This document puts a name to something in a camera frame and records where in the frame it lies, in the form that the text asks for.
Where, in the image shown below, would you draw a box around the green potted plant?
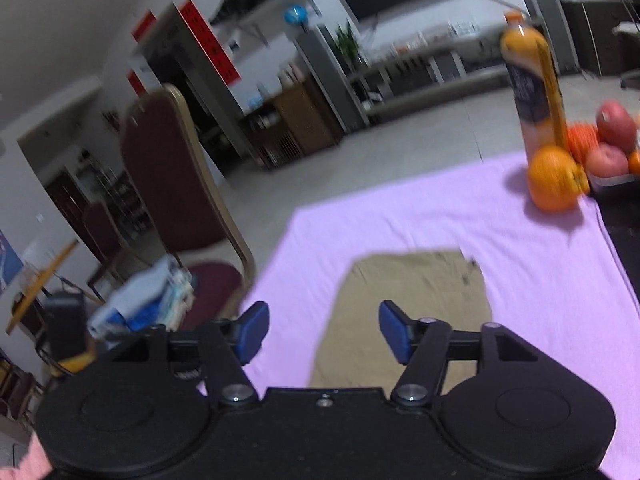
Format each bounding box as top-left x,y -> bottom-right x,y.
332,20 -> 365,67

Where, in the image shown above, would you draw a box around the stack of folded clothes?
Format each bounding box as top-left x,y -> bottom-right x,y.
89,255 -> 197,337

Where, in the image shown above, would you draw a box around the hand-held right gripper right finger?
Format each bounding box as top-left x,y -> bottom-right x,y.
378,300 -> 542,407

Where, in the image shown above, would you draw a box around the grey television stand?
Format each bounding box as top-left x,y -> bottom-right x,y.
345,25 -> 507,113

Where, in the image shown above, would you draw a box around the large orange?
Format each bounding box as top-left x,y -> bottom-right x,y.
527,145 -> 591,212

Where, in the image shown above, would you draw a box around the khaki pants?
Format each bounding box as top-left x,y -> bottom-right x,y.
309,247 -> 495,390

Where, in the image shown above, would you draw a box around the orange juice bottle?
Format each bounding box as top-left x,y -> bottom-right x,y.
500,10 -> 570,162

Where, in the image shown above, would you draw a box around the lilac blanket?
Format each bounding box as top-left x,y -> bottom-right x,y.
197,152 -> 640,480

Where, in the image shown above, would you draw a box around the red wall panel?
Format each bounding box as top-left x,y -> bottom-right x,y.
176,1 -> 242,87

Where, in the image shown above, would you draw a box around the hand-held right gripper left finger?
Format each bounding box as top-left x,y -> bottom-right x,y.
107,301 -> 271,407

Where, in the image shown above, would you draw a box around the black fruit tray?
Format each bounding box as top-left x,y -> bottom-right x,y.
586,172 -> 640,197

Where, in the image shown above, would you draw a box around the red apple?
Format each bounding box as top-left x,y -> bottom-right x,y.
585,142 -> 630,179
595,101 -> 640,154

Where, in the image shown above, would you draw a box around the person's pink clothing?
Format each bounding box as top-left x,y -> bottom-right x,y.
0,434 -> 52,480

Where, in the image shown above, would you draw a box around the wooden cabinet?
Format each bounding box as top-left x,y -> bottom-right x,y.
272,76 -> 347,162

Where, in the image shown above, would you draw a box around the yellow table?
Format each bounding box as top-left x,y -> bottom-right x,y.
5,239 -> 82,337

